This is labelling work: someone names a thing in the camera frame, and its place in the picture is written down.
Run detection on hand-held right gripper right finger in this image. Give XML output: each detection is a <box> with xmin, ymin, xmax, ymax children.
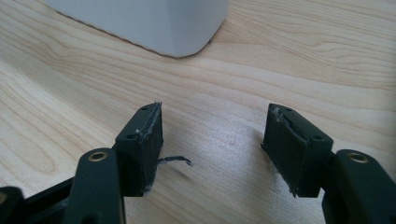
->
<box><xmin>261</xmin><ymin>103</ymin><xmax>334</xmax><ymax>199</ymax></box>

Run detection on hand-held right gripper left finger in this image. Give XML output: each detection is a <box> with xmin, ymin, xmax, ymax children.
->
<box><xmin>112</xmin><ymin>101</ymin><xmax>192</xmax><ymax>198</ymax></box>

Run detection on white plastic box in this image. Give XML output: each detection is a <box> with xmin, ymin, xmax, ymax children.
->
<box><xmin>44</xmin><ymin>0</ymin><xmax>230</xmax><ymax>59</ymax></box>

